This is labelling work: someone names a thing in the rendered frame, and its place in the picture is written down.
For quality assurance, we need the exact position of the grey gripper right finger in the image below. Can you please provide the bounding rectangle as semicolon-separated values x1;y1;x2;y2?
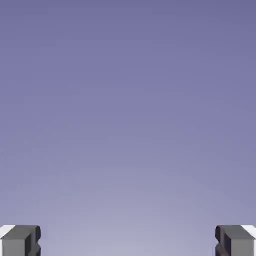
214;224;256;256

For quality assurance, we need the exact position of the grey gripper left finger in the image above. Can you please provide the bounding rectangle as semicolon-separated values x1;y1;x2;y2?
0;224;42;256

